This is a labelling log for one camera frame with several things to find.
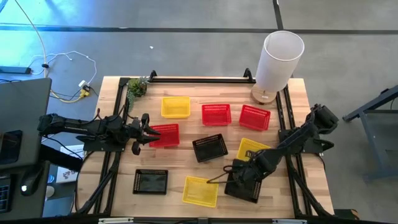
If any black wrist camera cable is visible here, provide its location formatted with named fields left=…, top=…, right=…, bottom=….
left=115, top=105, right=139, bottom=121
left=206, top=165, right=234, bottom=185

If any black left wrist camera cable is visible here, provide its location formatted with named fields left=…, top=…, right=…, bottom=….
left=115, top=105, right=139, bottom=121

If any white lamp with wooden base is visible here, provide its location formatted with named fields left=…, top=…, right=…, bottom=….
left=250, top=30, right=305, bottom=106

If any yellow plastic mesh basket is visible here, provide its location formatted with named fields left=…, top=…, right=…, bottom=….
left=182, top=175, right=220, bottom=208
left=236, top=138, right=271, bottom=162
left=160, top=96, right=191, bottom=119

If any thin white floor cable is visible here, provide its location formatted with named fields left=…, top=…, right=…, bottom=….
left=29, top=50, right=98, bottom=91

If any silver metal bracket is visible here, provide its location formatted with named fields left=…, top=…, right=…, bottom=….
left=272, top=218, right=308, bottom=224
left=98, top=217, right=134, bottom=224

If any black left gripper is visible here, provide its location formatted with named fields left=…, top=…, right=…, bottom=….
left=124, top=113, right=161, bottom=156

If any black aluminium extrusion frame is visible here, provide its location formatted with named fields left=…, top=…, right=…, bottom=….
left=73, top=67, right=335, bottom=218

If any black power strip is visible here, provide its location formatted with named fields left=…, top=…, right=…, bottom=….
left=0, top=65, right=32, bottom=75

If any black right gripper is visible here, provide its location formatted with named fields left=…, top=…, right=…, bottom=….
left=230, top=157, right=264, bottom=197

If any black computer mouse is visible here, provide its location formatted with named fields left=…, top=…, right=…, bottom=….
left=20, top=166, right=44, bottom=197

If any black plastic mesh basket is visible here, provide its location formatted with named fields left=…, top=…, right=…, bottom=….
left=192, top=133, right=229, bottom=163
left=132, top=169, right=169, bottom=195
left=224, top=159, right=262, bottom=204

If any thick cream floor cable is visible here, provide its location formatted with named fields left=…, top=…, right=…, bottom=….
left=14, top=0, right=85, bottom=103

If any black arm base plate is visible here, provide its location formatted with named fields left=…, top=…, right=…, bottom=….
left=278, top=129, right=335, bottom=154
left=76, top=127, right=129, bottom=152

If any grey-blue metal table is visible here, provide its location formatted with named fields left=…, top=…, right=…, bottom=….
left=341, top=84, right=398, bottom=183

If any black desk crossbar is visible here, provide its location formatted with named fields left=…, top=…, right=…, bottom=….
left=39, top=144, right=83, bottom=172

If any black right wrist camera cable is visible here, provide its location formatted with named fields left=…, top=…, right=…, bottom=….
left=206, top=165, right=234, bottom=185

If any black smartphone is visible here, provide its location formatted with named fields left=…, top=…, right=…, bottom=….
left=0, top=129, right=23, bottom=165

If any small green potted succulent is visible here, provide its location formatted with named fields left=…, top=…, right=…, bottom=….
left=126, top=76, right=150, bottom=113

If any dark grey desk shelf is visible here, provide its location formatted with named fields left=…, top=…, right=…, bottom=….
left=0, top=160, right=50, bottom=220

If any red plastic mesh basket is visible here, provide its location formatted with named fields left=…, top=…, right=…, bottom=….
left=238, top=104, right=272, bottom=132
left=201, top=103, right=233, bottom=127
left=148, top=123, right=180, bottom=148

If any black keyboard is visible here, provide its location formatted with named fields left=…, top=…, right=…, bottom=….
left=0, top=177, right=13, bottom=214

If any grey side desk top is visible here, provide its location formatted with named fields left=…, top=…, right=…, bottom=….
left=0, top=77, right=52, bottom=170

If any white printed cardboard box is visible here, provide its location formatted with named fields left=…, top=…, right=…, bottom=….
left=55, top=144, right=85, bottom=184

